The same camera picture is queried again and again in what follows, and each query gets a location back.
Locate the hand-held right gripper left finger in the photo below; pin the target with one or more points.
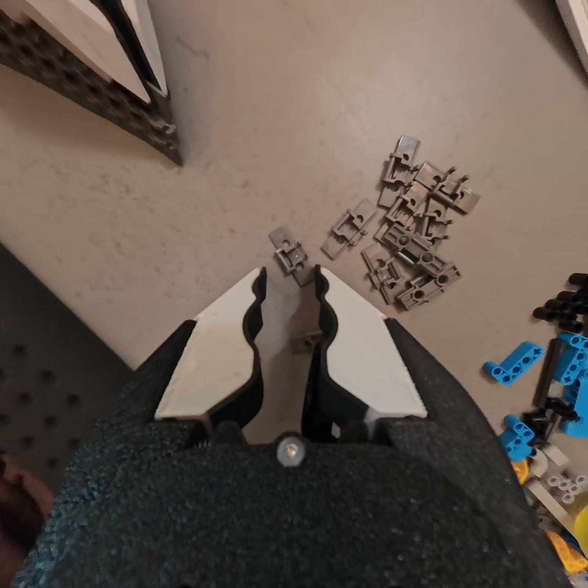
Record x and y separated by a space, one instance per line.
211 358

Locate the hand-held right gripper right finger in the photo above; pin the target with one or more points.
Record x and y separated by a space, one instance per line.
372 363

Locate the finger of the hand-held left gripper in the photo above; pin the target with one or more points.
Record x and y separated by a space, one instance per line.
82 32
147 36

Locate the single grey track link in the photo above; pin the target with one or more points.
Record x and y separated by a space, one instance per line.
290 255

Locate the pile of grey links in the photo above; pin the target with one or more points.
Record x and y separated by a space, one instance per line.
413 239

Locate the grey desk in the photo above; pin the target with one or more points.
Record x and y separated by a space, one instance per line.
275 138

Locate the black perforated pad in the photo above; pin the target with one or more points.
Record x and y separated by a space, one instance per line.
46 367

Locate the pile of small building bricks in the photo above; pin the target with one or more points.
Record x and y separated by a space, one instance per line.
569 367

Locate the yellow translucent ball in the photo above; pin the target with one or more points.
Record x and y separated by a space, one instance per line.
582 519

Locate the open instruction booklet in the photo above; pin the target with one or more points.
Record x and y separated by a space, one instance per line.
576 27

